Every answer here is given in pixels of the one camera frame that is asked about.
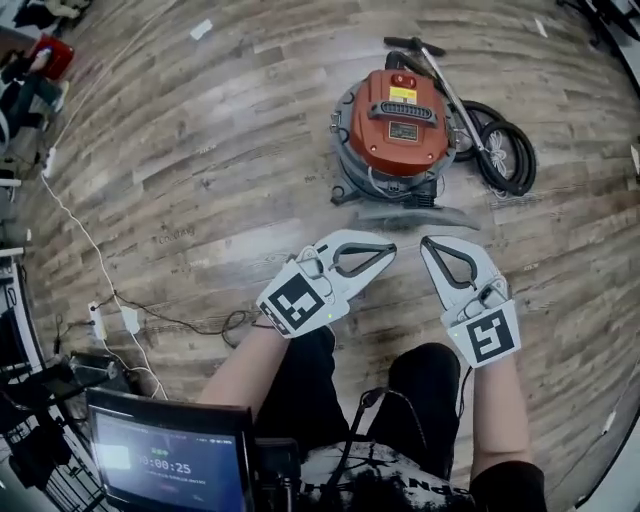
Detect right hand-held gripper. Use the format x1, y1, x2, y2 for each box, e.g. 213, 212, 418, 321
420, 234, 523, 370

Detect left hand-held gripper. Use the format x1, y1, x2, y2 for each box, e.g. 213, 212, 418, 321
255, 229, 399, 341

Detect person's left forearm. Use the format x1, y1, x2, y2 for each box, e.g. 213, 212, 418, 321
198, 327, 291, 419

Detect person's right forearm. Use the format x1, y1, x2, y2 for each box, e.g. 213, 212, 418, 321
469, 357, 532, 479

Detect person's black trousers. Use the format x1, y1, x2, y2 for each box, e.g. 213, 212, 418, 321
254, 324, 461, 481

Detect red vacuum cleaner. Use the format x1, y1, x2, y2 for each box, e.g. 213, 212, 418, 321
328, 68, 459, 209

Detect metal vacuum wand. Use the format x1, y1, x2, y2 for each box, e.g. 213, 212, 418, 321
382, 35, 489, 154

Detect person's printed t-shirt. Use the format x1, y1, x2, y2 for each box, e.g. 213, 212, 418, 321
294, 439, 549, 512

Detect black tablet screen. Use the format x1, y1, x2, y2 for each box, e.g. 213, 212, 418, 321
84, 387, 256, 512

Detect red box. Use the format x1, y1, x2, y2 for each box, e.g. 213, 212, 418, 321
27, 34, 76, 82

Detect white vacuum power cord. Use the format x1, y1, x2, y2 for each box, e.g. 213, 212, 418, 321
487, 132, 512, 181

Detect black chest cable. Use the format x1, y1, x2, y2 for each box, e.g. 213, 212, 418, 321
329, 384, 426, 501

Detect black floor cable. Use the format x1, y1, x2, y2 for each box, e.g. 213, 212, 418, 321
54, 292, 261, 351

